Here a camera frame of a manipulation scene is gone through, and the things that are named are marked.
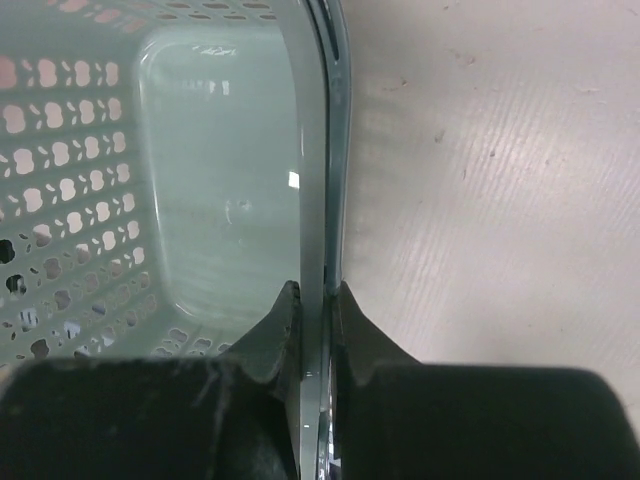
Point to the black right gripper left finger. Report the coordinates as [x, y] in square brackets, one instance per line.
[232, 416]

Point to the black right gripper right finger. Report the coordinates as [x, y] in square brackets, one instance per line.
[398, 418]

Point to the light teal perforated basket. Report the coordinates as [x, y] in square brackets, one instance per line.
[163, 175]

